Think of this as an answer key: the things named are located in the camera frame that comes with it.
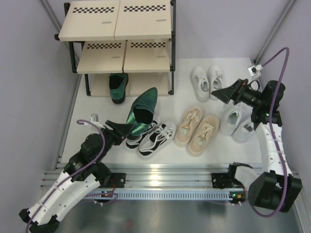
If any white leather sneaker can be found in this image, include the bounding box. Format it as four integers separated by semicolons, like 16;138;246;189
232;117;255;144
220;103;246;136

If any beige lace sneaker right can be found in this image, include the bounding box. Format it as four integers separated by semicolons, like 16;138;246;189
187;114;220;157

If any black beige shoe shelf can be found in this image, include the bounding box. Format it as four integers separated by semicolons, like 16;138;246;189
55;0;176;97

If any aluminium frame post right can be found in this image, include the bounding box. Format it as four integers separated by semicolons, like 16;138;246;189
252;0;298;65

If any black white sneaker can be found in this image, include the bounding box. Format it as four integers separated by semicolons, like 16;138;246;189
138;121;176;158
125;115;161;151

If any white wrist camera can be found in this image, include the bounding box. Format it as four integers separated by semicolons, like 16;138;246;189
90;114;103;128
248;64;262;78

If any beige lace sneaker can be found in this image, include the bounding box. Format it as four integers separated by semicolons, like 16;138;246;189
187;114;220;157
174;106;203;148

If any white grey sneaker right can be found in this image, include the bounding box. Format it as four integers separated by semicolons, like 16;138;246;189
207;65;224;100

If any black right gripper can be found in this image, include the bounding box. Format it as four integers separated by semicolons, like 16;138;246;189
212;79;264;108

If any green loafer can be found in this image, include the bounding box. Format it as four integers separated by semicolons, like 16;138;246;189
109;73;129;104
126;87;158;140

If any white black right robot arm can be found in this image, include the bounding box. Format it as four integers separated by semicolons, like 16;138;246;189
212;79;302;216

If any aluminium frame post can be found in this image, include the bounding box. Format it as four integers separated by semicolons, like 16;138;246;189
252;0;298;65
39;0;61;33

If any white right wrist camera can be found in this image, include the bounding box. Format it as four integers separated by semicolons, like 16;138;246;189
248;64;262;78

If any white leather sneaker right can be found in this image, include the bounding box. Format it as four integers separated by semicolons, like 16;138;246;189
232;117;255;144

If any white grey sneaker left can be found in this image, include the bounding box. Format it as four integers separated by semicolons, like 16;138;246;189
190;66;210;102

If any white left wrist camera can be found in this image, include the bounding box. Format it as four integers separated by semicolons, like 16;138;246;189
90;114;103;128

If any white leather sneaker left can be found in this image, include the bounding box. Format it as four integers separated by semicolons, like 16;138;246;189
220;103;246;136

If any beige lace sneaker left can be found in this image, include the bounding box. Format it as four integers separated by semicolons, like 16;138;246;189
174;106;203;148

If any white grey sneaker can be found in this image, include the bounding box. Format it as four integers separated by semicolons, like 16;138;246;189
190;66;210;102
207;65;224;100

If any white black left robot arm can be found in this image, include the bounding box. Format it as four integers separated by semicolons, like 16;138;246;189
19;119;134;233

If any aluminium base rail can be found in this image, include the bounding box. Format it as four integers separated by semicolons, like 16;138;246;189
40;162;304;204

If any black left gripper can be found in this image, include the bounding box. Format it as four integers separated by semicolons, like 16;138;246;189
94;119;134;163

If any aluminium frame post left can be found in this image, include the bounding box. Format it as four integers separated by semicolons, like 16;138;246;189
39;0;61;33

